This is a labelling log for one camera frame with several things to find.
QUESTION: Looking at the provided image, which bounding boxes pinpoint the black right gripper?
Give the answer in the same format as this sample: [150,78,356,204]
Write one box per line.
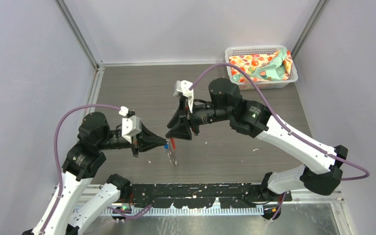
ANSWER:
[166,97,232,140]

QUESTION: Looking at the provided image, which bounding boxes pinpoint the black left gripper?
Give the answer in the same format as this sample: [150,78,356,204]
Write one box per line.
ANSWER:
[99,120,167,156]

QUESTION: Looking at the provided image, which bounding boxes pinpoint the red key tag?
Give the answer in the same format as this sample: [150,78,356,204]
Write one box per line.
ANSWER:
[170,138,176,150]

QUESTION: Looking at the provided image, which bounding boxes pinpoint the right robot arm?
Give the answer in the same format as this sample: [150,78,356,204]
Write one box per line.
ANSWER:
[166,78,348,201]

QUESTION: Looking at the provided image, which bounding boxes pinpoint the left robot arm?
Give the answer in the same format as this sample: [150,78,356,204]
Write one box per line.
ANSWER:
[23,112,167,235]

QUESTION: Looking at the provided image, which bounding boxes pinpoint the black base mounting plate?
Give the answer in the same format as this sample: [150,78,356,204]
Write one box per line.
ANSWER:
[118,183,282,209]

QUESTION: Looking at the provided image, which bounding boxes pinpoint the colourful patterned cloth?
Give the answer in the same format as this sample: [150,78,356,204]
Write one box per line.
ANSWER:
[228,48,293,82]

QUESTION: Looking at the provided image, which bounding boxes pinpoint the white plastic basket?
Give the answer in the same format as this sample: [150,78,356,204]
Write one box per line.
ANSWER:
[225,45,298,89]

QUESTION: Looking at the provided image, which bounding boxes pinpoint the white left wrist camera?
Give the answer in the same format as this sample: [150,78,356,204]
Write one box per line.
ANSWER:
[118,106,142,143]

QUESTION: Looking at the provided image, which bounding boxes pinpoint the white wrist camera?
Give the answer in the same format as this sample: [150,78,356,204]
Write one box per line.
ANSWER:
[118,106,142,143]
[173,80,194,113]

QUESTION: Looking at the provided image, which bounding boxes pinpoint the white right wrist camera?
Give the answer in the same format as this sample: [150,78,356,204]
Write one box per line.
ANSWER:
[173,80,194,113]

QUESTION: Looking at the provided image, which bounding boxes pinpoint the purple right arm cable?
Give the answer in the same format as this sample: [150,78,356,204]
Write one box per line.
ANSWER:
[189,63,370,222]

